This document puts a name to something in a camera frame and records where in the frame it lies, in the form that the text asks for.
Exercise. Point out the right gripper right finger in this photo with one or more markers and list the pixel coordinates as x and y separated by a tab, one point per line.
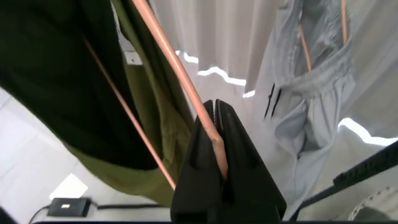
248	180

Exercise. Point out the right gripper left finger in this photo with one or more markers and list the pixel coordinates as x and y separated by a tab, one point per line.
196	174

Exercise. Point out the pale grey shorts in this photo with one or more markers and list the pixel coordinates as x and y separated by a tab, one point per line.
311	124

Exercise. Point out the pink clothes hanger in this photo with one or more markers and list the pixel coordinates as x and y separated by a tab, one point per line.
306	49
174	59

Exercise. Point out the green long-sleeved shirt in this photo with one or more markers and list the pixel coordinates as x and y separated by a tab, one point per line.
62	77

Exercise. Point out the black clothes rack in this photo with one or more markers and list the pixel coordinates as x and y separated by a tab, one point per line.
360	174

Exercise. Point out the white laundry basket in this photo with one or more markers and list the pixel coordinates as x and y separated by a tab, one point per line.
376	205

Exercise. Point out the black power adapter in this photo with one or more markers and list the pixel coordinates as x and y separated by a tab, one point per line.
68	208

